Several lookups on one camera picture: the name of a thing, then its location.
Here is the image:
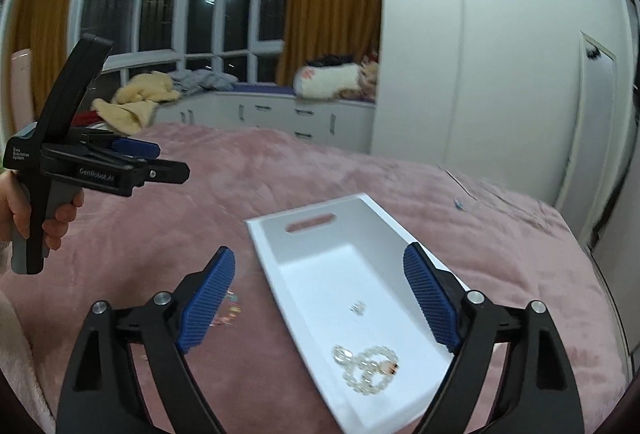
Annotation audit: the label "white rectangular tray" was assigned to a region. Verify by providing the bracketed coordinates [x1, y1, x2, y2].
[246, 193, 452, 433]

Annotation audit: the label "gold red white pendant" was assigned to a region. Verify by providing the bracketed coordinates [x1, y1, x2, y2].
[378, 360, 398, 376]

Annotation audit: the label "bay window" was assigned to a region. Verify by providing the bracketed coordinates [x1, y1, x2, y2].
[66, 0, 286, 85]

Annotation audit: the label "white rolled plush pillow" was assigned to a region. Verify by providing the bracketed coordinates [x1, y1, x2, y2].
[293, 63, 360, 100]

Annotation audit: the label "yellow blanket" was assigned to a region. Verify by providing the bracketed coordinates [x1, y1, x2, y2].
[91, 72, 181, 136]

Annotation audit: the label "colourful bead bracelet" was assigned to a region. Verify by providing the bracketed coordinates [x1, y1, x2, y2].
[209, 287, 242, 329]

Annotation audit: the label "grey clothes pile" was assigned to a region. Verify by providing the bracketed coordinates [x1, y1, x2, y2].
[169, 68, 239, 96]

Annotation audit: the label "pearl bracelet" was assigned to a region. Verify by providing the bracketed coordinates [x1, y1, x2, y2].
[342, 345, 402, 396]

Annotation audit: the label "red cloth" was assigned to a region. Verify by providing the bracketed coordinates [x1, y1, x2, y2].
[72, 110, 102, 127]

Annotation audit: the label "left hand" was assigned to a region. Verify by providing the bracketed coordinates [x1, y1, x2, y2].
[0, 170, 86, 252]

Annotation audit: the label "pink chair back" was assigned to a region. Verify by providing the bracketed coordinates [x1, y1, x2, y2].
[10, 49, 36, 131]

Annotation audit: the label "small silver earring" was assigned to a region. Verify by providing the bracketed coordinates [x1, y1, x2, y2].
[350, 301, 366, 316]

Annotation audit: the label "pink fluffy bed blanket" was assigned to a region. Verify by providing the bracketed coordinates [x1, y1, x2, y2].
[1, 124, 627, 433]

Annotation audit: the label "mustard curtain left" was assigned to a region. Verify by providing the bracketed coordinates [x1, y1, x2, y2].
[29, 0, 70, 117]

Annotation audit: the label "white window seat cabinets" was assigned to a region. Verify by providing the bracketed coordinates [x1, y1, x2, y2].
[98, 80, 378, 155]

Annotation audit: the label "white wardrobe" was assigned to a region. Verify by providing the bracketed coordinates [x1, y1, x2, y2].
[372, 0, 628, 202]

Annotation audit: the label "silver shell ornament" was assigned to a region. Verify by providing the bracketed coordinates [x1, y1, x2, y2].
[332, 345, 354, 367]

